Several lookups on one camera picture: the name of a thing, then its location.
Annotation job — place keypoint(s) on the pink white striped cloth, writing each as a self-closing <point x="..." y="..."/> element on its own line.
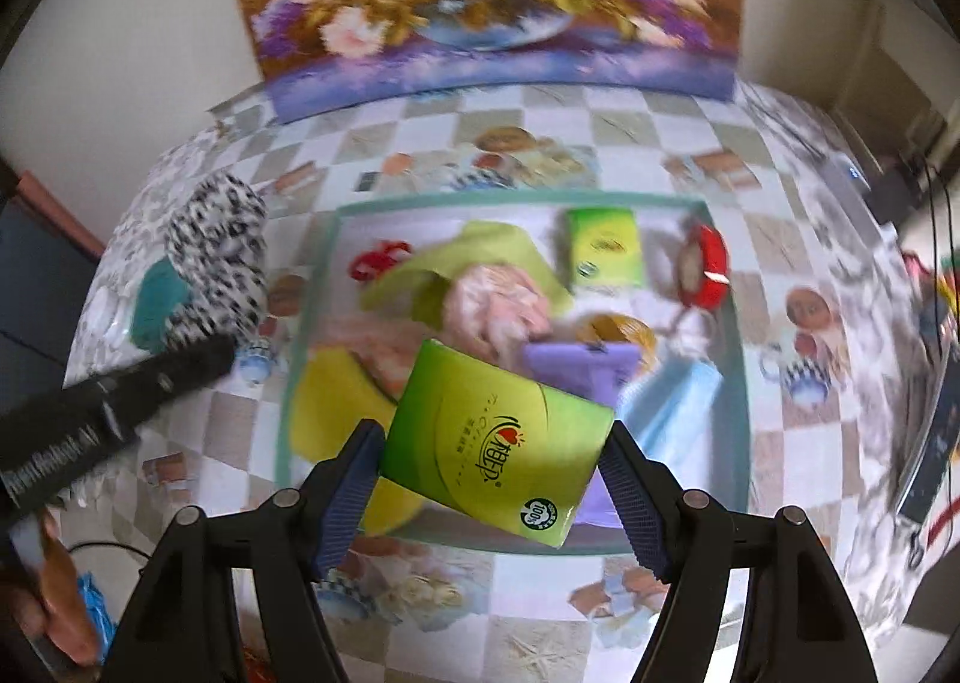
<point x="375" y="353"/>

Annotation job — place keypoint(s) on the checkered printed tablecloth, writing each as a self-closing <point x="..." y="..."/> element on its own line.
<point x="525" y="623"/>

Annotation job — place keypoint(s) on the white tray with teal rim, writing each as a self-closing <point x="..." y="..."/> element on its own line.
<point x="360" y="233"/>

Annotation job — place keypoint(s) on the leopard print pouch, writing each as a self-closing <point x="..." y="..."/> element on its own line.
<point x="217" y="256"/>

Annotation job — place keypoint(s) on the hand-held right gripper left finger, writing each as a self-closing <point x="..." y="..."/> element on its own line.
<point x="345" y="495"/>

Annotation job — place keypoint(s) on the red tape roll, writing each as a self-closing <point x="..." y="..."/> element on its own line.
<point x="712" y="256"/>

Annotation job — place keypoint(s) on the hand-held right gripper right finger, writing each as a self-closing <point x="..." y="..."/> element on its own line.
<point x="637" y="495"/>

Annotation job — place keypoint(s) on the pale pink cloth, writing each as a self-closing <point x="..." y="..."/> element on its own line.
<point x="487" y="308"/>

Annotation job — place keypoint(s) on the blue plastic packet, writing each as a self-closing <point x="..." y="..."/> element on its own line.
<point x="94" y="604"/>

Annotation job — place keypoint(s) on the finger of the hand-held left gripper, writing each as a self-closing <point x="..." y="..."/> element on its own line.
<point x="180" y="372"/>

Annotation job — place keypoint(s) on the colourful desk clutter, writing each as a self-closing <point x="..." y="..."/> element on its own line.
<point x="934" y="308"/>

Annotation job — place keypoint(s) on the green tissue pack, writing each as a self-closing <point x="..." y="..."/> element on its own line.
<point x="495" y="443"/>
<point x="604" y="248"/>

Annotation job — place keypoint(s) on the purple pouch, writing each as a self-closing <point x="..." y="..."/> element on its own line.
<point x="577" y="372"/>

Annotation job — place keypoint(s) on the person's left hand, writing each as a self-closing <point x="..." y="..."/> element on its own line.
<point x="60" y="600"/>

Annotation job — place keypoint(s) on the yellow sponge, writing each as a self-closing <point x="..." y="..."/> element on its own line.
<point x="330" y="406"/>

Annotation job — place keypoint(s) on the blue face mask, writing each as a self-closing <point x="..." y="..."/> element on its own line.
<point x="675" y="413"/>

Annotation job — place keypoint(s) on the teal wet wipes pack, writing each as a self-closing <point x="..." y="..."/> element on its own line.
<point x="157" y="304"/>

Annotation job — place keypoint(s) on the grey floral table cover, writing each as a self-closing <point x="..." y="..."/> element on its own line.
<point x="112" y="278"/>

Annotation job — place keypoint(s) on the green cloth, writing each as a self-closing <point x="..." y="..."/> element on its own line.
<point x="487" y="244"/>

